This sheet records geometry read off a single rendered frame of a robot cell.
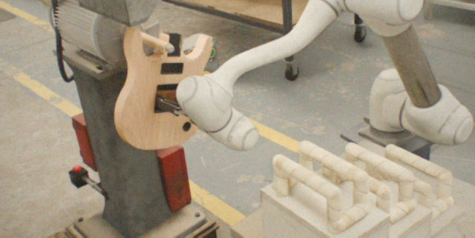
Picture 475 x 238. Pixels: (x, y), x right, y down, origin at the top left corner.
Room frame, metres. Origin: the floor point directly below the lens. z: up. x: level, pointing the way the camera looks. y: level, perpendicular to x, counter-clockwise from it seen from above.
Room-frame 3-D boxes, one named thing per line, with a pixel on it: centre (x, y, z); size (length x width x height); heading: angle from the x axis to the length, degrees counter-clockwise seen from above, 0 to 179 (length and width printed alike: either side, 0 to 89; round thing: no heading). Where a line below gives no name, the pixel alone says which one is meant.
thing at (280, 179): (1.08, -0.08, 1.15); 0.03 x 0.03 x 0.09
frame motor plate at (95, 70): (2.06, 0.49, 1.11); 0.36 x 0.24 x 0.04; 39
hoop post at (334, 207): (0.94, -0.18, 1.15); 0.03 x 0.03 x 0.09
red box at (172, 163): (2.16, 0.37, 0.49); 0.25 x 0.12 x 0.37; 39
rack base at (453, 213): (1.21, -0.42, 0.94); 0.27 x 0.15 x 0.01; 36
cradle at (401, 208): (1.05, -0.35, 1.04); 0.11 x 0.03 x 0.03; 126
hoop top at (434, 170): (1.24, -0.46, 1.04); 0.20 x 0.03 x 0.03; 35
